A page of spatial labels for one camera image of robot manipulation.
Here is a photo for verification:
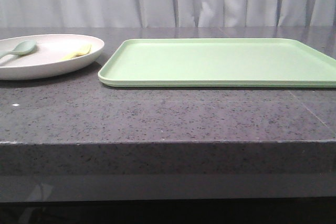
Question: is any pale green plastic spoon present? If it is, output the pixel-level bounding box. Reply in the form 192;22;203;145
1;40;37;58

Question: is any light green serving tray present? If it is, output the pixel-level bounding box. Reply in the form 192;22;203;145
98;38;335;88

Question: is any white round plate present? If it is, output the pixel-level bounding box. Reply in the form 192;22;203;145
1;34;104;80

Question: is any yellow plastic fork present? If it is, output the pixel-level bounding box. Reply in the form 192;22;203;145
60;44;91;61

